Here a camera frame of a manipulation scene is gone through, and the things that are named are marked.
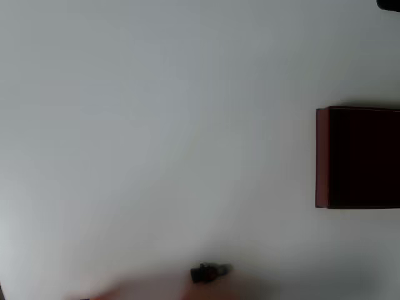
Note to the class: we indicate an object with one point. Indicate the dark red box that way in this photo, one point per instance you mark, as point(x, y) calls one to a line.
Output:
point(359, 159)

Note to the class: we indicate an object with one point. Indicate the black object at table edge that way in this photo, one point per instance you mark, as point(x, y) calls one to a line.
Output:
point(390, 4)

